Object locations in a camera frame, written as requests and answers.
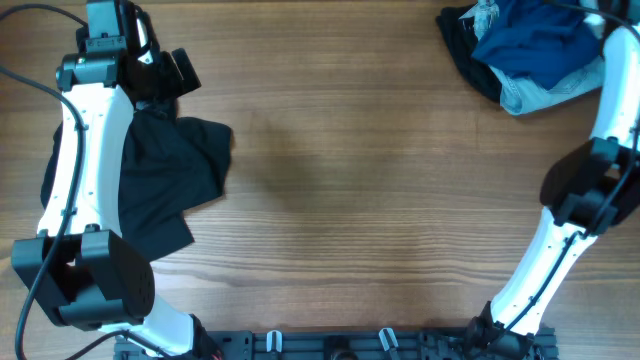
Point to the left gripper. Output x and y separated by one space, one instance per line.
175 85

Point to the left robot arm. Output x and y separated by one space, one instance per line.
78 268

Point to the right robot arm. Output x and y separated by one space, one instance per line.
590 190

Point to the black garment in pile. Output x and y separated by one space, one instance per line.
460 39

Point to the grey patterned cloth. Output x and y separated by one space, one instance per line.
480 17

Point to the light blue denim garment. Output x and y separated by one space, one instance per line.
523 95

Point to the navy blue garment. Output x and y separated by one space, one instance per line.
533 39

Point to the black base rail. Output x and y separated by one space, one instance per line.
387 343

